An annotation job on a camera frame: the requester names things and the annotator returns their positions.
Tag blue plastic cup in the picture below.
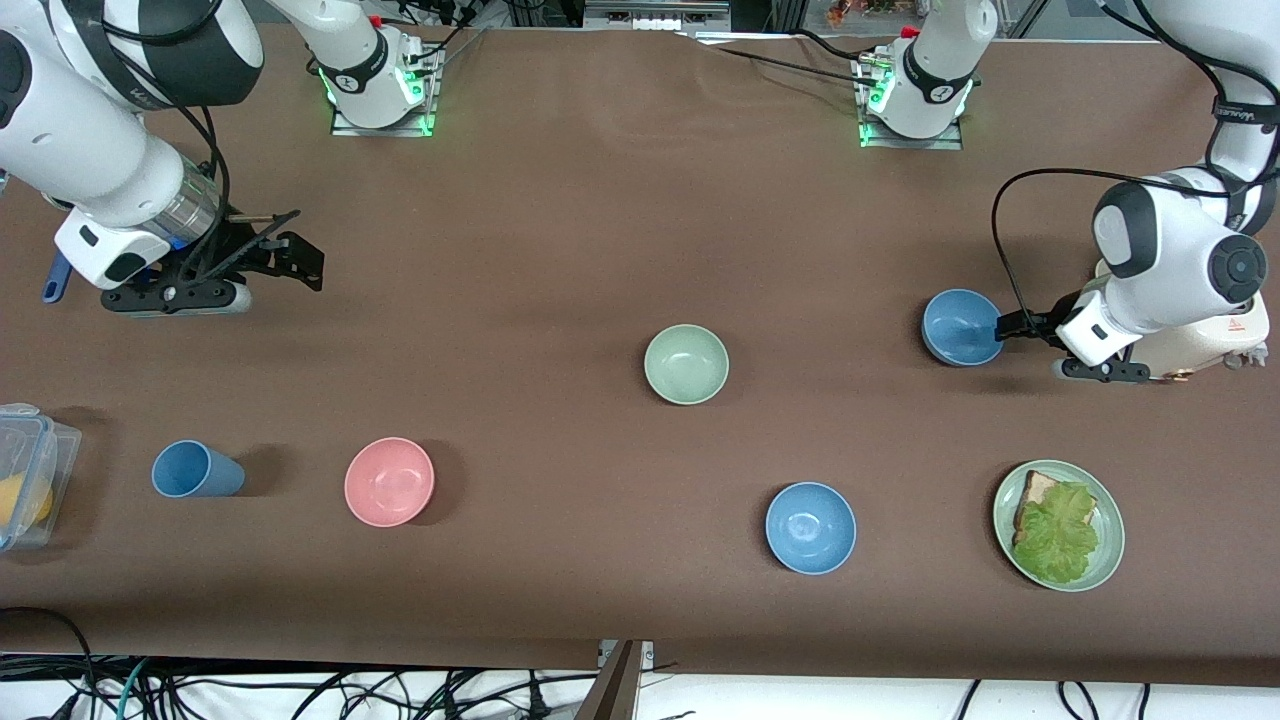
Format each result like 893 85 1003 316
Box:
151 440 246 499

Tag clear plastic food container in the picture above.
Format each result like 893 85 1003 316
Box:
0 403 83 553

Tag blue bowl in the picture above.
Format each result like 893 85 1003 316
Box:
921 289 1006 367
765 482 858 576

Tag bread slice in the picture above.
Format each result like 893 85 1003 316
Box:
1013 470 1099 546

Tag teal floor cable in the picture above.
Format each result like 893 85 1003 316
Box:
116 657 153 720

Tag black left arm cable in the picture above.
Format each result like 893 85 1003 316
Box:
992 168 1236 336

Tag pink bowl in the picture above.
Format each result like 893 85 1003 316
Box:
344 437 436 528

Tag light green bowl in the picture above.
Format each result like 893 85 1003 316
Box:
644 324 730 406

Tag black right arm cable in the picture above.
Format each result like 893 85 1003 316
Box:
100 0 233 283

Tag grey metal box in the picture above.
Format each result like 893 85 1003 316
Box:
583 0 733 31

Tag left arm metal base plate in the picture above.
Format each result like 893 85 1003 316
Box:
858 55 966 151

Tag thick black floor cable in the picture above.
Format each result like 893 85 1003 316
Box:
0 607 97 693

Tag yellow food piece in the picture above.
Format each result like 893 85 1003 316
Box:
0 475 53 531

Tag thin black tabletop cable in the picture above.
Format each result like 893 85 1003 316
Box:
700 38 873 83
795 28 867 63

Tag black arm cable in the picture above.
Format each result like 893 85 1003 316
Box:
992 168 1236 336
100 0 233 283

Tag light green plate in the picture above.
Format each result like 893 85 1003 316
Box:
993 460 1126 593

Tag dark angled bar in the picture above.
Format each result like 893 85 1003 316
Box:
575 642 643 720

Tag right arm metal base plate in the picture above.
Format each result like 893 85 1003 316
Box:
330 40 441 138

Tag orange background items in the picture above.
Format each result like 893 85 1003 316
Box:
825 0 906 29

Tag green lettuce leaf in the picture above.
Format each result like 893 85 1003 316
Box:
1012 482 1101 586

